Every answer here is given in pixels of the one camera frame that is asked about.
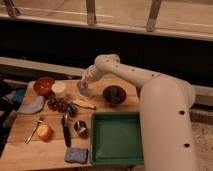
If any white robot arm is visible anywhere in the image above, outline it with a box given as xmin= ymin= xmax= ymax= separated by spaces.
xmin=82 ymin=54 xmax=198 ymax=171

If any grey blue plastic cup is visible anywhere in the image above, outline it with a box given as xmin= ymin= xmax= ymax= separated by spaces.
xmin=77 ymin=81 xmax=89 ymax=96

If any white cup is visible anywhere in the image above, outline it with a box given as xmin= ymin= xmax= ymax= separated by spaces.
xmin=52 ymin=82 xmax=67 ymax=98

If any small dark metal cup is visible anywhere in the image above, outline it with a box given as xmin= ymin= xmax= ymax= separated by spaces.
xmin=74 ymin=120 xmax=88 ymax=138

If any yellow banana piece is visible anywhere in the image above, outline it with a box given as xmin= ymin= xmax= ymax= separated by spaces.
xmin=72 ymin=99 xmax=96 ymax=110

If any dark brown bowl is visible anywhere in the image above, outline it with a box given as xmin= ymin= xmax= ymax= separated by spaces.
xmin=102 ymin=85 xmax=127 ymax=106

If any purple grapes bunch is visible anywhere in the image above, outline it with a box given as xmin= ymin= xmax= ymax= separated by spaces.
xmin=47 ymin=98 xmax=77 ymax=116

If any red bowl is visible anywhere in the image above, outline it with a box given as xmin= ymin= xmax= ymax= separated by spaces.
xmin=33 ymin=77 xmax=55 ymax=96

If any wooden board table top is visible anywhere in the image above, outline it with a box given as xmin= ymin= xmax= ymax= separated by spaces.
xmin=0 ymin=79 xmax=139 ymax=171

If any green plastic tray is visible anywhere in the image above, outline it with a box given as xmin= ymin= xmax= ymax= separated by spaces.
xmin=90 ymin=112 xmax=144 ymax=166

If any yellow orange fruit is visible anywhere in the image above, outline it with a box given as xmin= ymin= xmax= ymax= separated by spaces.
xmin=37 ymin=124 xmax=53 ymax=141

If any blue object at left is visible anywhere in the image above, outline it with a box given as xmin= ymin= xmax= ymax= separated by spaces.
xmin=3 ymin=88 xmax=26 ymax=104

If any blue sponge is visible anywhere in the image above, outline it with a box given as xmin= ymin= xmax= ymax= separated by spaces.
xmin=64 ymin=147 xmax=88 ymax=164

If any black handled knife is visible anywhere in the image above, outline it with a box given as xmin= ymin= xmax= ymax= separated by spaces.
xmin=61 ymin=114 xmax=71 ymax=147

